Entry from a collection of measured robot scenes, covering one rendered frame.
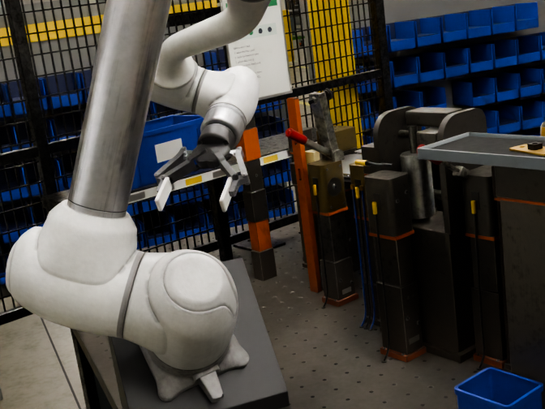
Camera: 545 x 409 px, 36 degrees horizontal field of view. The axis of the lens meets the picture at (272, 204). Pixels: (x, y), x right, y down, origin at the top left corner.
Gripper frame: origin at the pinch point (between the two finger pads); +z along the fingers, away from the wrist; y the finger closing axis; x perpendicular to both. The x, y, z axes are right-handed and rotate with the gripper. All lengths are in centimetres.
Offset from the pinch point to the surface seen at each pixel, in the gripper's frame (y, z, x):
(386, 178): -37.1, -8.7, -1.6
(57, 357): 140, -79, -175
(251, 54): 17, -90, -26
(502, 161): -60, 9, 18
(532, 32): -62, -280, -146
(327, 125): -17.9, -39.7, -13.1
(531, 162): -64, 11, 20
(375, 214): -34.5, -6.1, -8.7
